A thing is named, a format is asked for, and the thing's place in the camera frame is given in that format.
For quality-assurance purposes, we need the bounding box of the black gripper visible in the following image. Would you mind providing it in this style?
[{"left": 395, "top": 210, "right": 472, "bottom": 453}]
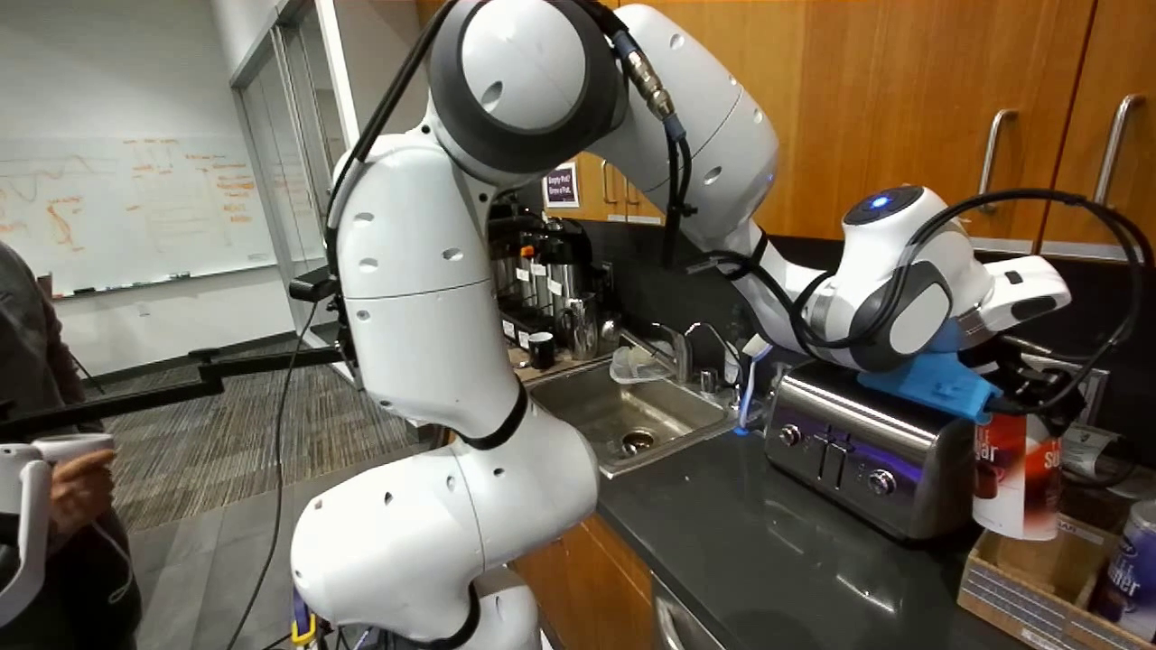
[{"left": 986, "top": 328, "right": 1107, "bottom": 445}]

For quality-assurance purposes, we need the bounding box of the white red sugar container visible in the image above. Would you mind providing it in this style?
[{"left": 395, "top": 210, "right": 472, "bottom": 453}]
[{"left": 970, "top": 405, "right": 1070, "bottom": 548}]

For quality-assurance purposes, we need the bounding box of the white handheld controller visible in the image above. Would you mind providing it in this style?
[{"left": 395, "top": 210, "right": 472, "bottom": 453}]
[{"left": 26, "top": 430, "right": 118, "bottom": 471}]

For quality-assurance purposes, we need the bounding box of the wooden condiment box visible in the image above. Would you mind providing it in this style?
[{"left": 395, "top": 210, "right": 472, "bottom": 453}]
[{"left": 953, "top": 513, "right": 1156, "bottom": 650}]

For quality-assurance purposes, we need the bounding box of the white blue creamer container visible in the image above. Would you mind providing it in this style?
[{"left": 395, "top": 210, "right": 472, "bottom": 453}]
[{"left": 1083, "top": 500, "right": 1156, "bottom": 644}]

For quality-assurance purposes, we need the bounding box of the operator hand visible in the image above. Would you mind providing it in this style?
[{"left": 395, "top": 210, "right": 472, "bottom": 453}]
[{"left": 42, "top": 445, "right": 123, "bottom": 561}]

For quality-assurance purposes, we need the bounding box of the white under-cabinet strip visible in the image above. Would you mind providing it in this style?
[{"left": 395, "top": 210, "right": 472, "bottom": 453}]
[
  {"left": 1058, "top": 238, "right": 1156, "bottom": 273},
  {"left": 962, "top": 232, "right": 1042, "bottom": 262}
]

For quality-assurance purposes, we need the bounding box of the silver four-slot toaster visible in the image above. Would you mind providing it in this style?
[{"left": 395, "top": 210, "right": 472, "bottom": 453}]
[{"left": 763, "top": 360, "right": 983, "bottom": 548}]

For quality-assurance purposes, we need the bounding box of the blue white dish brush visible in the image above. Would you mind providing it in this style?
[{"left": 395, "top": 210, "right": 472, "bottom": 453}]
[{"left": 730, "top": 334, "right": 770, "bottom": 442}]

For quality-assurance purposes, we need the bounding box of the thin curved water tap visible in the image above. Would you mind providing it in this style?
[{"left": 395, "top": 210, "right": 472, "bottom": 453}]
[{"left": 681, "top": 313, "right": 740, "bottom": 398}]

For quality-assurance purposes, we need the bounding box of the wooden cabinet door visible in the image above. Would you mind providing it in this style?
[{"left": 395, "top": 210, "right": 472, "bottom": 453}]
[
  {"left": 775, "top": 0, "right": 1101, "bottom": 262},
  {"left": 1042, "top": 0, "right": 1156, "bottom": 268}
]

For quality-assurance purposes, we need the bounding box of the large grey faucet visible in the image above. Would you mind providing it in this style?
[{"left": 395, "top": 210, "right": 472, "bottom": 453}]
[{"left": 602, "top": 323, "right": 693, "bottom": 389}]

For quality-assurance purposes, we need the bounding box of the stainless steel sink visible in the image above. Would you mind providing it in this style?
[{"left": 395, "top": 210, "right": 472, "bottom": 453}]
[{"left": 527, "top": 360, "right": 737, "bottom": 486}]

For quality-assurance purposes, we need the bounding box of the wooden sink base cabinet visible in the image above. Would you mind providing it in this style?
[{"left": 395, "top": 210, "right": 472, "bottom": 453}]
[{"left": 508, "top": 518, "right": 660, "bottom": 650}]

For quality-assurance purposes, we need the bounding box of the black mug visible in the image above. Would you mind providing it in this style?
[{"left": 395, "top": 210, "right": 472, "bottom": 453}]
[{"left": 524, "top": 328, "right": 560, "bottom": 377}]

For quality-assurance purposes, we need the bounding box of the black coffee machine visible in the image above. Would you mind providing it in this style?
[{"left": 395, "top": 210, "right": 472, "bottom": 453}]
[{"left": 484, "top": 195, "right": 628, "bottom": 366}]

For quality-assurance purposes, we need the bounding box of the purple white sign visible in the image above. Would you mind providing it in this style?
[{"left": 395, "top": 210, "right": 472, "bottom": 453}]
[{"left": 537, "top": 158, "right": 583, "bottom": 216}]

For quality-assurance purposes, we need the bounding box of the yellow blue clamp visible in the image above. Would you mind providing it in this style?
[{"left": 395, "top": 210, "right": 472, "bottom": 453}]
[{"left": 286, "top": 607, "right": 327, "bottom": 650}]

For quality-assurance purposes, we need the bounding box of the grey framed glass partition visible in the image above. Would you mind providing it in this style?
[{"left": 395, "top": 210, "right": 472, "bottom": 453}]
[{"left": 212, "top": 0, "right": 431, "bottom": 282}]

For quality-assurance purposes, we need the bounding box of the black metal bar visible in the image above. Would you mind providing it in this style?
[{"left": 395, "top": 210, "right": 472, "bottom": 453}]
[{"left": 0, "top": 341, "right": 352, "bottom": 447}]

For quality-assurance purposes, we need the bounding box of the white whiteboard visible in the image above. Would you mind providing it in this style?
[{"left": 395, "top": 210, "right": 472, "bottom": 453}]
[{"left": 0, "top": 0, "right": 286, "bottom": 305}]

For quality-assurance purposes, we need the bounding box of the person in dark clothing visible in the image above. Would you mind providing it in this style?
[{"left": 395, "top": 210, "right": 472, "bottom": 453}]
[{"left": 0, "top": 238, "right": 144, "bottom": 650}]

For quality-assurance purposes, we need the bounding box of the silver wall outlet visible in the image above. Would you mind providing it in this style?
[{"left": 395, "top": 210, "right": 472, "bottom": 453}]
[{"left": 1061, "top": 358, "right": 1117, "bottom": 430}]

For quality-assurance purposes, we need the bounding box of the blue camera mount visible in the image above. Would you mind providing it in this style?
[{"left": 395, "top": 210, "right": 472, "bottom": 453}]
[{"left": 856, "top": 313, "right": 1007, "bottom": 428}]

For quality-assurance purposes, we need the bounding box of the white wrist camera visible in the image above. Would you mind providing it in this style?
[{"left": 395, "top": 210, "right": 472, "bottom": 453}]
[{"left": 974, "top": 250, "right": 1076, "bottom": 334}]

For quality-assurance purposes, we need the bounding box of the silver cabinet door handle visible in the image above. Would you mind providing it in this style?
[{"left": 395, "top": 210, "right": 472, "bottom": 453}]
[
  {"left": 974, "top": 105, "right": 1026, "bottom": 210},
  {"left": 1092, "top": 91, "right": 1148, "bottom": 226}
]

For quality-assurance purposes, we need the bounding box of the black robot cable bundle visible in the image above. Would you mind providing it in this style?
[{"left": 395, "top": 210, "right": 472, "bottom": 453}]
[{"left": 318, "top": 0, "right": 1156, "bottom": 437}]

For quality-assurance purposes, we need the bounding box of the white curved frame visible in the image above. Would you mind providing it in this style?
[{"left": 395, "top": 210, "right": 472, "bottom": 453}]
[{"left": 0, "top": 442, "right": 60, "bottom": 632}]

